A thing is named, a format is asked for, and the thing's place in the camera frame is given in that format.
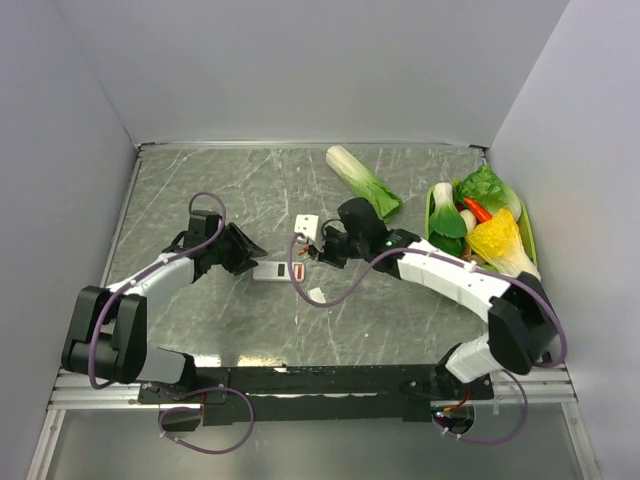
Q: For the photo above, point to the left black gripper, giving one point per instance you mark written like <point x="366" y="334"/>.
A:
<point x="244" y="249"/>

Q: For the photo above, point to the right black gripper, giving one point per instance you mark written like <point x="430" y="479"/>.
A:
<point x="325" y="254"/>

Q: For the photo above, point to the white remote control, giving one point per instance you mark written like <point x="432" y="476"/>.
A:
<point x="271" y="271"/>

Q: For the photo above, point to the white battery cover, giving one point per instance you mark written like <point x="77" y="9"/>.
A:
<point x="317" y="295"/>

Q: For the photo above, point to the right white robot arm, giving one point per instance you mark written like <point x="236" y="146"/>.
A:
<point x="521" y="323"/>

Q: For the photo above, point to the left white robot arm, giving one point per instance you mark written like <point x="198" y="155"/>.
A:
<point x="107" y="336"/>

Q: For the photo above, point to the long green napa cabbage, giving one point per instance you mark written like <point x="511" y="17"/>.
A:
<point x="363" y="182"/>

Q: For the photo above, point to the bok choy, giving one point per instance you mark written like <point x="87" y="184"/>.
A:
<point x="445" y="220"/>

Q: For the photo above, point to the brown mushroom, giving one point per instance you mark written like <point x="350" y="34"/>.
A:
<point x="470" y="256"/>

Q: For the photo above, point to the white mushroom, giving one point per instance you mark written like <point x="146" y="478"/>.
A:
<point x="469" y="220"/>

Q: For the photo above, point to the red chili pepper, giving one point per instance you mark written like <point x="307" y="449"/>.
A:
<point x="479" y="212"/>

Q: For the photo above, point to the green lettuce head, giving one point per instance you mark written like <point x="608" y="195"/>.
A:
<point x="489" y="191"/>

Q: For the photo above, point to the yellow napa cabbage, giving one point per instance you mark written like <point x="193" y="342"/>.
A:
<point x="499" y="243"/>

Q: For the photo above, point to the green plastic tray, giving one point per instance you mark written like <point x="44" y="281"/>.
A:
<point x="455" y="246"/>

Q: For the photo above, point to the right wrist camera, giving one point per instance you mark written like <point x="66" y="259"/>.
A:
<point x="307" y="229"/>

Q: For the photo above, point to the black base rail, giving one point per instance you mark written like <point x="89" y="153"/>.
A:
<point x="312" y="393"/>

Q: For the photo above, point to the aluminium frame rail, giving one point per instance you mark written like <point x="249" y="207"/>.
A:
<point x="542" y="386"/>

